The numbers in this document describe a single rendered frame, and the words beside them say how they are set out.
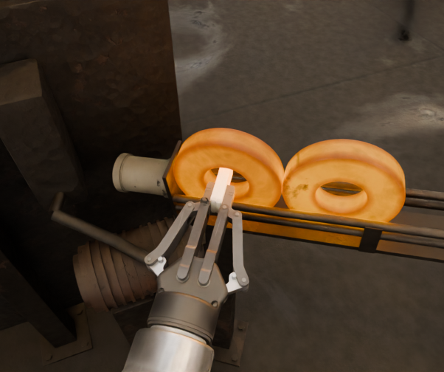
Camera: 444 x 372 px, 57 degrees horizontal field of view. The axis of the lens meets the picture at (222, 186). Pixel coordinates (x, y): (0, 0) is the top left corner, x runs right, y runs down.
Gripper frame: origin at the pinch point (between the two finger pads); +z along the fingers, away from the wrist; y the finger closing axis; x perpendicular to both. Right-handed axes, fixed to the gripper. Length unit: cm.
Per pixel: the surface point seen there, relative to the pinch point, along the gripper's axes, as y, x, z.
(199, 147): -3.2, 5.5, 1.5
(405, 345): 49, -72, 7
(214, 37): -40, -84, 141
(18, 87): -28.8, 8.4, 3.9
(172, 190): -7.2, -2.9, -0.5
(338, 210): 16.1, -2.4, 1.2
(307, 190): 11.3, 1.1, 1.0
